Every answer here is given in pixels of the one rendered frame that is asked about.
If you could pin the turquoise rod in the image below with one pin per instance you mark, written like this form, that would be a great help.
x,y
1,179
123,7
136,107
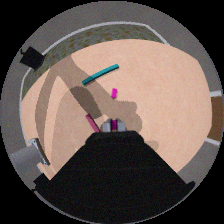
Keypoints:
x,y
100,73

